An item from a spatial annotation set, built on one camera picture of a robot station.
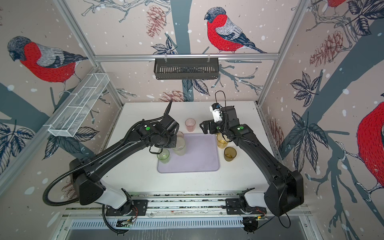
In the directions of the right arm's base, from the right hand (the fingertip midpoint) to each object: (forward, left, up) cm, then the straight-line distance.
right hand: (206, 124), depth 80 cm
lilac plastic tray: (-7, +3, -23) cm, 24 cm away
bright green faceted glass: (-10, +26, -20) cm, 34 cm away
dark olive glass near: (-7, -15, -19) cm, 25 cm away
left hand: (-11, +17, -2) cm, 20 cm away
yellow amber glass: (+2, -11, -20) cm, 23 cm away
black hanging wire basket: (+46, +15, +6) cm, 49 cm away
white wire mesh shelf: (-6, +68, +11) cm, 69 cm away
